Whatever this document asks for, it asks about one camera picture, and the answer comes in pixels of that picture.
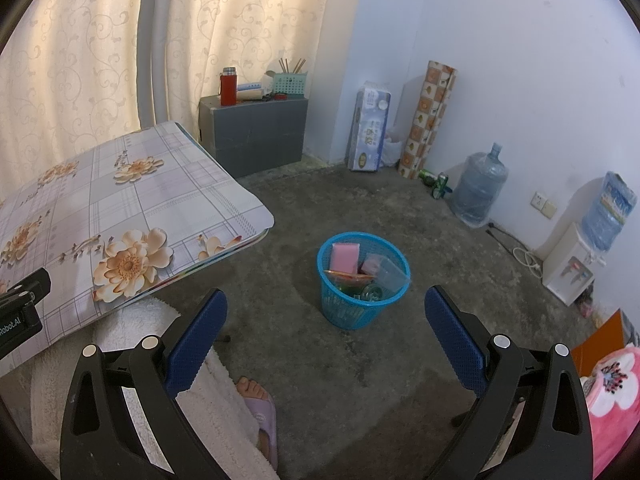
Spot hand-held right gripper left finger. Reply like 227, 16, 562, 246
59, 288, 229, 480

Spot table with floral tablecloth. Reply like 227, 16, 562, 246
0, 120, 276, 378

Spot blue mesh plastic basket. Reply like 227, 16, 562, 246
317, 231, 412, 331

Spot white cable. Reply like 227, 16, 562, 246
514, 246, 544, 277

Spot grey cabinet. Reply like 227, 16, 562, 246
198, 94, 309, 179

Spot orange flat board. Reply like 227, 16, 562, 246
570, 309, 627, 377

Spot red thermos flask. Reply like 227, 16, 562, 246
219, 66, 239, 107

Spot white plastic bag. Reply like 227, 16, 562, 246
382, 127, 405, 168

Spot person's bare foot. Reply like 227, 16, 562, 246
234, 376, 273, 411

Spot black cable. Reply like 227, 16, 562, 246
486, 222, 523, 252

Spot dark bag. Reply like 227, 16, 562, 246
574, 282, 601, 320

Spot empty blue water jug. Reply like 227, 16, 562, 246
448, 142, 510, 227

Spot cream patterned curtain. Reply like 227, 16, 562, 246
0, 0, 151, 181
152, 0, 337, 126

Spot clear plastic bag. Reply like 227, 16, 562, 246
375, 259, 410, 295

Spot pink floral blanket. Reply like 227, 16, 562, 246
580, 345, 640, 480

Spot white water dispenser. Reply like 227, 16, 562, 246
541, 222, 608, 307

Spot purple slipper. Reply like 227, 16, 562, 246
242, 392, 279, 467

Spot toilet paper multipack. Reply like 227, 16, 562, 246
347, 80, 392, 172

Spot white fleece pants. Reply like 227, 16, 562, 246
29, 297, 281, 480

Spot full blue water jug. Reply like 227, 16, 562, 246
581, 171, 638, 252

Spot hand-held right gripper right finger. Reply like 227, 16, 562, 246
424, 285, 593, 480

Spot green pen holder basket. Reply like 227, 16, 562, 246
271, 72, 307, 100

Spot white box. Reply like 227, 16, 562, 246
235, 82, 267, 104

